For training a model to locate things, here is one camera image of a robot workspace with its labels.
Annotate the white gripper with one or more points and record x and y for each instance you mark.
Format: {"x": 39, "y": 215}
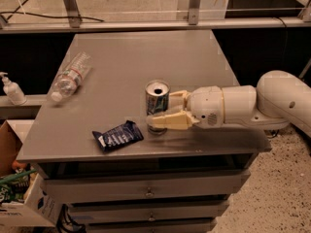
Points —
{"x": 205, "y": 107}

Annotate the red bull can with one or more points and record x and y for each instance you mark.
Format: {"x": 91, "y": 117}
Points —
{"x": 157, "y": 98}

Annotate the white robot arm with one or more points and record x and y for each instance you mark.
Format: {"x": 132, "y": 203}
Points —
{"x": 278, "y": 99}

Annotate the dark blue rxbar wrapper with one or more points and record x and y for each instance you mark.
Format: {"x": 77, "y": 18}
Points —
{"x": 119, "y": 136}

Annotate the clear plastic water bottle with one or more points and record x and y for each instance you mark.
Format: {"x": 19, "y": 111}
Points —
{"x": 71, "y": 77}

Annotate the white pump dispenser bottle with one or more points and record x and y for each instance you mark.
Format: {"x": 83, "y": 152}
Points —
{"x": 12, "y": 90}

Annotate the cardboard box with items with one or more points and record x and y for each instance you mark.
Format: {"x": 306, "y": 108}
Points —
{"x": 22, "y": 200}

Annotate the metal frame rail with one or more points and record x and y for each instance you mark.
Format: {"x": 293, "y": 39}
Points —
{"x": 36, "y": 16}

